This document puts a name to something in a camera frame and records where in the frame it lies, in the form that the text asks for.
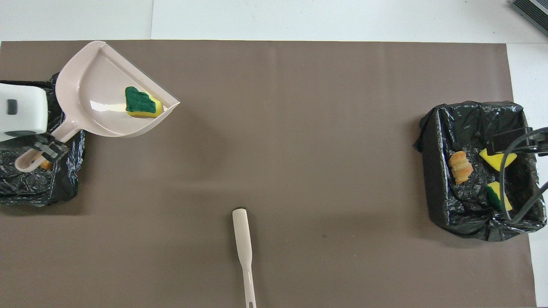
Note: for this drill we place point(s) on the grey ribbed device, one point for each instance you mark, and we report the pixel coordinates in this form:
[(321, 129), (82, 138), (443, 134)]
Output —
[(533, 13)]

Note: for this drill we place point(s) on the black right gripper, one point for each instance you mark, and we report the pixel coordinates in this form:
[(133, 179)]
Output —
[(540, 143)]

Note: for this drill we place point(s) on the beige hand brush black bristles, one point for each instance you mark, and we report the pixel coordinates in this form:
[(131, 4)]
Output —
[(243, 244)]

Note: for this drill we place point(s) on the orange striped sponge piece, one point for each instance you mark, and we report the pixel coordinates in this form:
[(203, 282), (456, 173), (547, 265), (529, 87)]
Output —
[(46, 164)]

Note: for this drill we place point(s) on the crumpled black bag bin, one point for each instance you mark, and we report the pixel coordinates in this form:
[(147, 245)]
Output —
[(38, 188)]

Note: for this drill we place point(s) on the curved yellow sponge piece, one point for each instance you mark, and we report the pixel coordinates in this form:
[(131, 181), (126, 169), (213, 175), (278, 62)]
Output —
[(498, 196)]

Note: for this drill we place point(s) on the brown table mat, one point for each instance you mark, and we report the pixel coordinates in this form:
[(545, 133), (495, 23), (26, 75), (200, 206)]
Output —
[(299, 128)]

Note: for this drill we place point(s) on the beige plastic dustpan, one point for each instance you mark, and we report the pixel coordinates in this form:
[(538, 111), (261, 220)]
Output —
[(98, 98)]

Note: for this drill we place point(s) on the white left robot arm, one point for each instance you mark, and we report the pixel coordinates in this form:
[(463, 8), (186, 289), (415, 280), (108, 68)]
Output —
[(23, 109)]

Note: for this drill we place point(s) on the open bin with black bag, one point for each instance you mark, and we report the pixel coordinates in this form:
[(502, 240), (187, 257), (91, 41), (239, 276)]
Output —
[(462, 209)]

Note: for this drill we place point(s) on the cream crumbly sponge piece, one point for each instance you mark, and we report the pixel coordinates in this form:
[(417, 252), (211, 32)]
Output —
[(461, 167)]

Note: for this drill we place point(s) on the green and yellow sponge piece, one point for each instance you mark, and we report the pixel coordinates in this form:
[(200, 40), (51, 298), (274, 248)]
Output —
[(141, 102)]

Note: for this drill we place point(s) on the notched yellow sponge piece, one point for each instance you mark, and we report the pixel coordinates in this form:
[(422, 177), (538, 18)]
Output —
[(492, 159)]

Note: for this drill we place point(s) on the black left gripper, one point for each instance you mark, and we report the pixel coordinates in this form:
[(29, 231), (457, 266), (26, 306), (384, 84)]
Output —
[(17, 139)]

